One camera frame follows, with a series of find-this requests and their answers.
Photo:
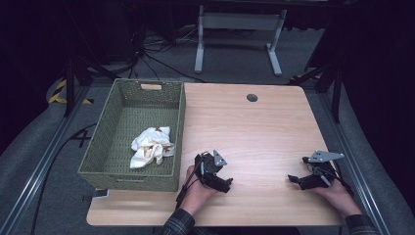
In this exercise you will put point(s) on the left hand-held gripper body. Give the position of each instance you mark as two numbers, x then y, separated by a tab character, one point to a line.
208	163

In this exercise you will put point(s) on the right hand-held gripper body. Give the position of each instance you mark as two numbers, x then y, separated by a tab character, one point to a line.
321	178

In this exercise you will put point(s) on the white cloth with brown print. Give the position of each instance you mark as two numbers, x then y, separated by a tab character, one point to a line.
150	140

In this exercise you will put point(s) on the green woven basket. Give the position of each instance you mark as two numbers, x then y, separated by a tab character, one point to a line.
111	130

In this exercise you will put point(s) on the person's right hand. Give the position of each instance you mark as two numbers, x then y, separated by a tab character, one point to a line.
341	199

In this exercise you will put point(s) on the person's left hand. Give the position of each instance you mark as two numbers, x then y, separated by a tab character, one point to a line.
194	196

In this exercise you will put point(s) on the dark round table grommet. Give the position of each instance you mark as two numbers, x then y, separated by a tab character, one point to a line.
252	98

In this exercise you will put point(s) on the black tripod stand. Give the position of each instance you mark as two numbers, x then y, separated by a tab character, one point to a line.
336	94
69	88

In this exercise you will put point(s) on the aluminium floor rail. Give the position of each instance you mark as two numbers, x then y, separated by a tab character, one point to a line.
355	169
36	176

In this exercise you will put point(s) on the white metal desk frame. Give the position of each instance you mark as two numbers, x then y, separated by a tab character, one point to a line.
241	21

